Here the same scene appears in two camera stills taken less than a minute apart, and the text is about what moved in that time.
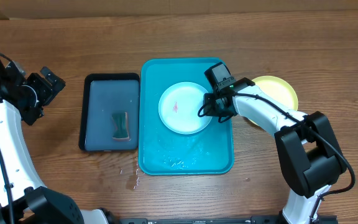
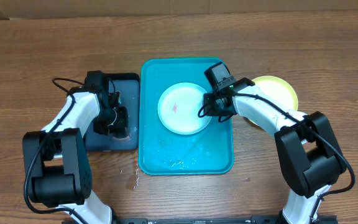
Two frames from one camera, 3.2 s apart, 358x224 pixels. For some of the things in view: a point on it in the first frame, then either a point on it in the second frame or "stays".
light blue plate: [178, 108] stays
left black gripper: [36, 80] -> [122, 123]
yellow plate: [278, 90] stays
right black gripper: [214, 109] stays
